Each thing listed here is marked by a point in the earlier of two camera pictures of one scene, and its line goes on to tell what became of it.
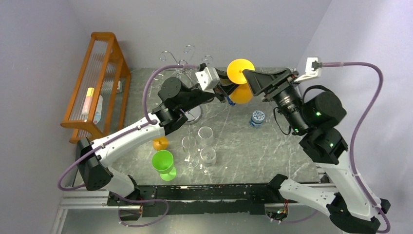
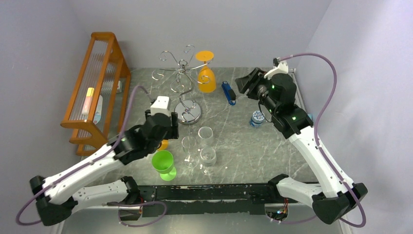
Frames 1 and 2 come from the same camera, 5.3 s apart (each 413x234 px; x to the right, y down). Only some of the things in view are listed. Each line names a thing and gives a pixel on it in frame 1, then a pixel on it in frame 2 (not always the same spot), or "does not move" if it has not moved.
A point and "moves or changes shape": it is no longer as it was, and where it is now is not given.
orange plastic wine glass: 160,143 does not move
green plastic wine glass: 162,162 does not move
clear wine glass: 205,134 does not move
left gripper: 227,88 -> 173,133
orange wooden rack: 98,107 does not move
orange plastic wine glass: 243,93 moves or changes shape
